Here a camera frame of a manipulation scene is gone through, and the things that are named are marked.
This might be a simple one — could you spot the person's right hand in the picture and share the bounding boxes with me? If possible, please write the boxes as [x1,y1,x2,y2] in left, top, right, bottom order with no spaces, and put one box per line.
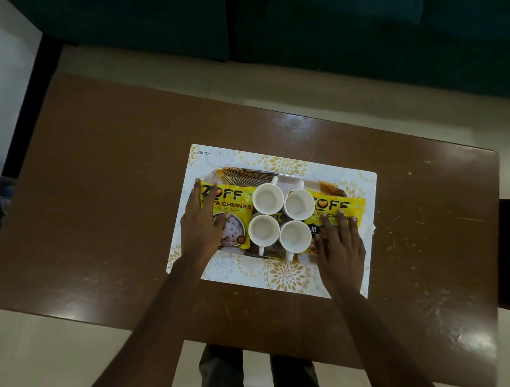
[314,208,367,300]

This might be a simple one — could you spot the person's left hand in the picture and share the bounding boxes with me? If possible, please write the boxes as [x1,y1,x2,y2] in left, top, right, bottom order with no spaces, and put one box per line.
[180,178,232,272]

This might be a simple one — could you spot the yellow snack packet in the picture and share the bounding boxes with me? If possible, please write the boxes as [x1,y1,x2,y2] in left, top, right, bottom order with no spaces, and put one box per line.
[199,179,258,251]
[299,188,367,256]

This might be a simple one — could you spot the white ceramic cup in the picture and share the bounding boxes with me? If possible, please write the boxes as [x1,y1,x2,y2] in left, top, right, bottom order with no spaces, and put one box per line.
[283,180,316,221]
[278,220,312,262]
[248,214,281,256]
[252,175,284,215]

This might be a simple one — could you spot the white floral placemat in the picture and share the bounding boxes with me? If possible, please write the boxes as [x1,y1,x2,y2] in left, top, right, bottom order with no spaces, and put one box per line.
[166,144,378,300]

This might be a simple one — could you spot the person's left forearm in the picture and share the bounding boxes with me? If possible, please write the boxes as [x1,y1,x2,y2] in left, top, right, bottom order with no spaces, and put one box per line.
[91,255,208,387]

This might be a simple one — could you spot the person's right forearm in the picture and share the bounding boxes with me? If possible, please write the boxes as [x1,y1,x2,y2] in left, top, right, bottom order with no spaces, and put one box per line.
[330,287,435,387]

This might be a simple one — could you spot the person's dark trousers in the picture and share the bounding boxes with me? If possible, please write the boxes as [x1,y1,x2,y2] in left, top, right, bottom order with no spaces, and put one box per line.
[198,344,319,387]

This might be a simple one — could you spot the leaf print serving tray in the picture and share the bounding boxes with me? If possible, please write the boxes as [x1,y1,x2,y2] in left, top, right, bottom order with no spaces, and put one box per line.
[207,167,359,264]

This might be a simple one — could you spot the brown wooden table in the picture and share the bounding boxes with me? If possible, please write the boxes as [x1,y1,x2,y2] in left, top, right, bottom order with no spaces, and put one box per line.
[0,71,501,387]

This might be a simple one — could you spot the brown plastic stool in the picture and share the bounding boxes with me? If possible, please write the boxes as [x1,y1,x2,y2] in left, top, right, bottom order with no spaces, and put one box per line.
[498,199,510,310]

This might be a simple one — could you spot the dark round waste bin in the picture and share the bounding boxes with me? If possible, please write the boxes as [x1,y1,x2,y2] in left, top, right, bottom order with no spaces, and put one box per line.
[0,177,16,232]

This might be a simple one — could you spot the green armchair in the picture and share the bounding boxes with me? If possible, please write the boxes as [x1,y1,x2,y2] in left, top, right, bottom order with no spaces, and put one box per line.
[7,0,232,63]

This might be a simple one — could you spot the long green sofa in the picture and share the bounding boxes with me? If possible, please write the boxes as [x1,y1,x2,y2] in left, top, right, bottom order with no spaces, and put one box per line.
[231,0,510,98]

